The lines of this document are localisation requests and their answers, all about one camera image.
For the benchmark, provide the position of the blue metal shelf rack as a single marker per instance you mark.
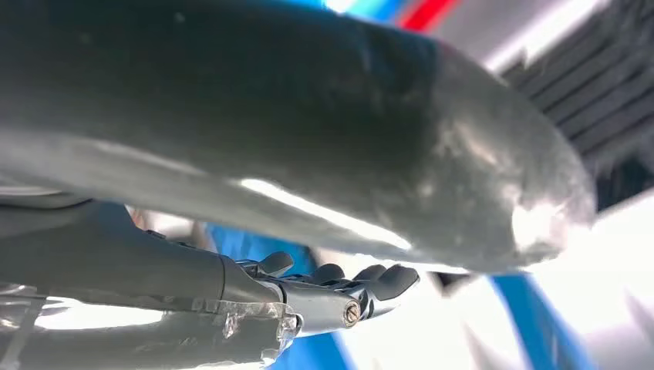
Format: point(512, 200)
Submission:
point(536, 327)

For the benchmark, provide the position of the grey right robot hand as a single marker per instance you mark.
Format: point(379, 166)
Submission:
point(255, 102)

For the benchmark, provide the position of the red barrier belt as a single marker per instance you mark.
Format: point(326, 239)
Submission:
point(426, 13)

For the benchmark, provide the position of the dark ribbed panel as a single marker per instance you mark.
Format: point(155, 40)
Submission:
point(603, 87)

